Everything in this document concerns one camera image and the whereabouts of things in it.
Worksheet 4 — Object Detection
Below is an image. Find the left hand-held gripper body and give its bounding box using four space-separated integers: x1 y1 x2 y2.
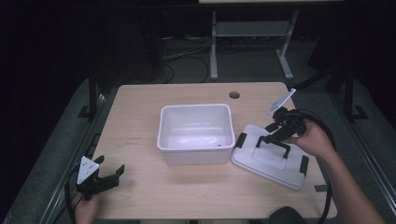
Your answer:
76 155 106 201

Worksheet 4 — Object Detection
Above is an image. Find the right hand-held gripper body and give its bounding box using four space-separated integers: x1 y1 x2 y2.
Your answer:
267 88 308 138

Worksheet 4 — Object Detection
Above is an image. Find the white lid with black handle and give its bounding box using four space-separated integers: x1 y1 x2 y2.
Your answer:
231 124 311 191

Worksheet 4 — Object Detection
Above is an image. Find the white plastic storage box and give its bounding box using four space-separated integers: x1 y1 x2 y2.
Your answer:
156 103 237 165

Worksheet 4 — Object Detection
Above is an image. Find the person's right hand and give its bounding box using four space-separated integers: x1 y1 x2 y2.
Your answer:
283 119 338 161

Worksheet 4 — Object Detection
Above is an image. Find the person's left hand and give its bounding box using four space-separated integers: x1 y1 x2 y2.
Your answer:
70 191 101 224

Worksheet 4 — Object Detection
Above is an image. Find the black metal stand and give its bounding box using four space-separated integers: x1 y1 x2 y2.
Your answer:
341 66 370 123
77 66 101 121

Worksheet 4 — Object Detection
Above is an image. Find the black rounded object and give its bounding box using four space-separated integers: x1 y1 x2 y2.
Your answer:
268 206 310 224

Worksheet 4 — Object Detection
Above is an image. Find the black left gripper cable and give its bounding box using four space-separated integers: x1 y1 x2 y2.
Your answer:
64 167 83 224

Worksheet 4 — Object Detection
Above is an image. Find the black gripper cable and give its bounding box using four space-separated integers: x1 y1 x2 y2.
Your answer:
293 107 338 224
64 167 83 224

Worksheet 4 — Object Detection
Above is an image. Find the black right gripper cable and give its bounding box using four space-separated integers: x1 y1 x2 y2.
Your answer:
293 107 338 224

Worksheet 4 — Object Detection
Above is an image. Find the white metal desk frame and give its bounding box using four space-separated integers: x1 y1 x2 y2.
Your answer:
198 0 344 81

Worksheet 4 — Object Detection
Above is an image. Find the bundle of floor cables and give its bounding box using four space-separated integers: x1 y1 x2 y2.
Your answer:
158 36 213 84

